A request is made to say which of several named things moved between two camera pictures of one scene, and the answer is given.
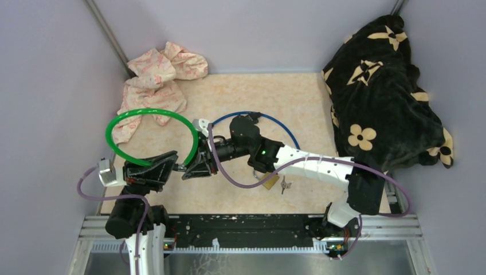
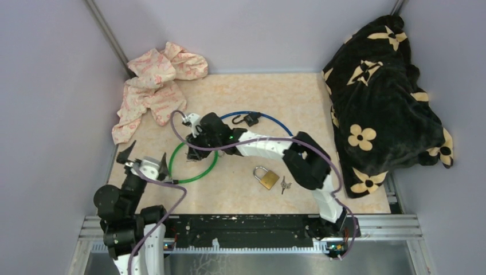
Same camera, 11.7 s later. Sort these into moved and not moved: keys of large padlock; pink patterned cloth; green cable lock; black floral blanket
Moved: green cable lock
Not moved: keys of large padlock; black floral blanket; pink patterned cloth
